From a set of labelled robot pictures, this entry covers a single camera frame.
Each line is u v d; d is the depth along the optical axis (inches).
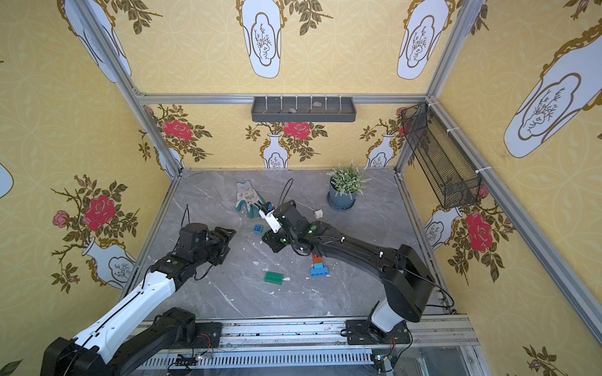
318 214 39.2
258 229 38.4
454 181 34.2
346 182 37.1
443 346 30.0
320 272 33.7
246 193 43.1
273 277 33.7
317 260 34.6
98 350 15.8
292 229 23.8
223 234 29.5
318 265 33.9
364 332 29.1
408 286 16.9
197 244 24.8
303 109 36.5
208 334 28.8
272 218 27.8
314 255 34.7
